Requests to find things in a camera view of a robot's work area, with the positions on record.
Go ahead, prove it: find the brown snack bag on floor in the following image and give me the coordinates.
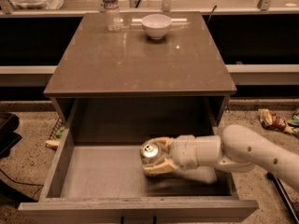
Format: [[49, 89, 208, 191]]
[[259, 109, 293, 133]]

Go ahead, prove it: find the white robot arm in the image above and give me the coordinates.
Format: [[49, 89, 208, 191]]
[[140, 125, 299, 190]]

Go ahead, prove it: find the brown cabinet with counter top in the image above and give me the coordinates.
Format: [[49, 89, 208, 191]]
[[45, 12, 236, 145]]

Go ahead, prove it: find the black bar on floor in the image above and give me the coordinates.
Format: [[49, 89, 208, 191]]
[[266, 173, 299, 224]]

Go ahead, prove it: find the green snack bag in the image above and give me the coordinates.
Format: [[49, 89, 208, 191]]
[[288, 108, 299, 139]]

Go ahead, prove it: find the black drawer handle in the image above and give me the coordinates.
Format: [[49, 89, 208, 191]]
[[120, 217, 157, 224]]

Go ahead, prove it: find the open grey top drawer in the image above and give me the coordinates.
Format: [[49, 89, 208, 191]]
[[20, 126, 258, 224]]

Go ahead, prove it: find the clear plastic water bottle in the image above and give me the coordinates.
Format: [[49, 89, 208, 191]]
[[103, 0, 121, 32]]

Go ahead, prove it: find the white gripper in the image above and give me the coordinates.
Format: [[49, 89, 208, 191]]
[[143, 135, 198, 175]]

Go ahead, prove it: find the silver 7up soda can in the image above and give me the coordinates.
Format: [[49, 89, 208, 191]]
[[140, 142, 161, 165]]

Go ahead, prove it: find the black cable on floor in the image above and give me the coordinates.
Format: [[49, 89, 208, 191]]
[[0, 168, 45, 201]]

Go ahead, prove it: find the black office chair base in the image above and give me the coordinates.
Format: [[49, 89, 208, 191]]
[[0, 112, 21, 158]]

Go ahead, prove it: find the white ceramic bowl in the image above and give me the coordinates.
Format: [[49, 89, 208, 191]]
[[141, 14, 172, 40]]

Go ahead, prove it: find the wire basket with items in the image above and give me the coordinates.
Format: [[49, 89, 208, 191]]
[[45, 119, 64, 149]]

